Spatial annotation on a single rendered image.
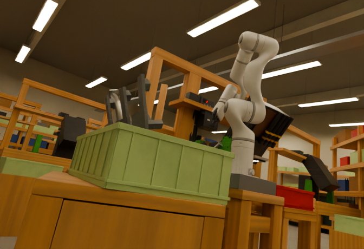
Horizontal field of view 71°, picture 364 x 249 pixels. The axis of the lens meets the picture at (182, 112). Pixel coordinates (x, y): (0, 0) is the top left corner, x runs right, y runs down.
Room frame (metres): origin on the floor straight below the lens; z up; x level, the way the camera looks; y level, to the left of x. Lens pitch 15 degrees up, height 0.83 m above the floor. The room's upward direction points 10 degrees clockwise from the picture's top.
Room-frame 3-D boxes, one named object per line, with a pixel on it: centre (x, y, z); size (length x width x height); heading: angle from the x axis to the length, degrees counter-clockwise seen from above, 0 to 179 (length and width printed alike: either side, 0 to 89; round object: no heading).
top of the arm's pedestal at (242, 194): (1.34, -0.35, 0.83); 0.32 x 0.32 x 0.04; 35
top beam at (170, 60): (2.43, -0.29, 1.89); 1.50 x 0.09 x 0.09; 121
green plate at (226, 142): (2.08, -0.42, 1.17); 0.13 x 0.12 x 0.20; 121
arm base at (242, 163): (1.35, -0.35, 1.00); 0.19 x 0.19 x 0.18
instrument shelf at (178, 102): (2.39, -0.31, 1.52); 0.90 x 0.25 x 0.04; 121
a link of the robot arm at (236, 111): (1.35, -0.32, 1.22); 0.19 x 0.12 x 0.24; 99
